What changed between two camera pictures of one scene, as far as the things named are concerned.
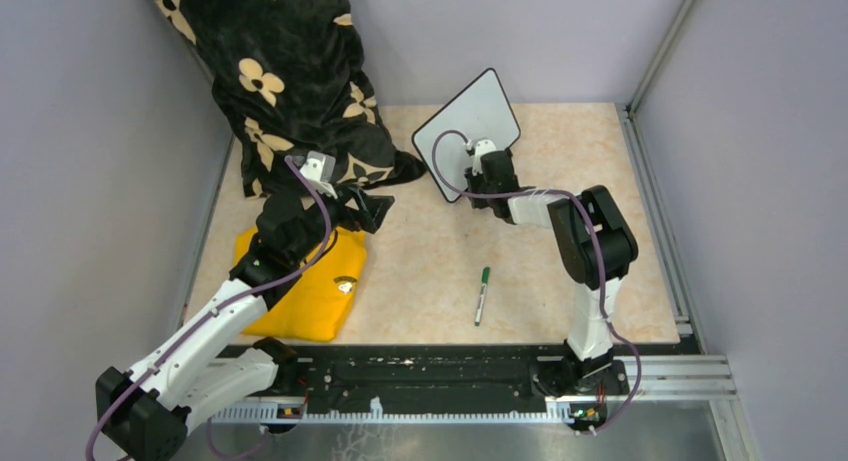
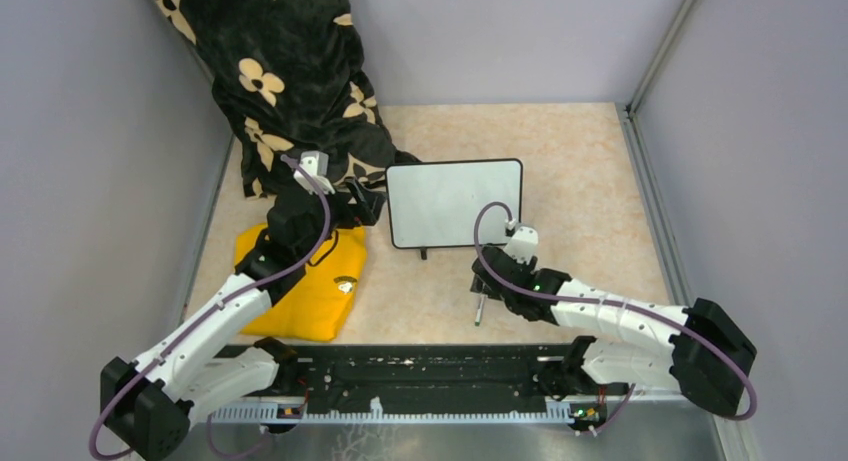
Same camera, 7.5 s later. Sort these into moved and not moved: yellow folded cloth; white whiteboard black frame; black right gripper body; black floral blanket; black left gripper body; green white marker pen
Moved: black right gripper body; white whiteboard black frame
Not moved: black floral blanket; yellow folded cloth; black left gripper body; green white marker pen
